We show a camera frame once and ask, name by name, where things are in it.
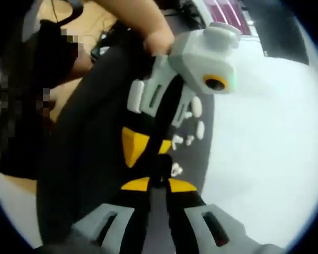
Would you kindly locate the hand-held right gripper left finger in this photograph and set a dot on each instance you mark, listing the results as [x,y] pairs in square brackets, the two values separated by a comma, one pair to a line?
[103,219]

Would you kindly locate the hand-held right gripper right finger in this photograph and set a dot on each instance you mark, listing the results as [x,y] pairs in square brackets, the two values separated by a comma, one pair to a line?
[228,230]

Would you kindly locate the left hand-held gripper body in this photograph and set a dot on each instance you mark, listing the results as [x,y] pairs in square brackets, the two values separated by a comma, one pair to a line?
[201,66]

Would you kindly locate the white oval charging case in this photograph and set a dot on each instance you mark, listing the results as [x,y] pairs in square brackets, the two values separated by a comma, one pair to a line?
[196,107]

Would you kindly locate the white rounded rectangular charging case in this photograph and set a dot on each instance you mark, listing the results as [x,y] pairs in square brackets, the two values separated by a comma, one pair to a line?
[200,130]

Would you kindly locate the white clip earphone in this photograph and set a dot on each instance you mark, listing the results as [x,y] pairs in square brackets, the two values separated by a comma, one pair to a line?
[176,170]

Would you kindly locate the person's left hand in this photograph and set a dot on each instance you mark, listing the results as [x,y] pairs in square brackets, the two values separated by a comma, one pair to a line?
[159,42]

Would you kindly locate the laptop with purple screen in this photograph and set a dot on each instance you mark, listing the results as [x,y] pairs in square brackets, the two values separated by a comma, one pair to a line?
[225,16]

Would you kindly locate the black table mat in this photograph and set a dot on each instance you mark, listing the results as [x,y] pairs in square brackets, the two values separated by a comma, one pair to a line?
[82,132]

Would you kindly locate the black keyboard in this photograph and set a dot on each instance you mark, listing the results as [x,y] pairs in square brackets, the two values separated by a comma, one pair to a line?
[281,31]

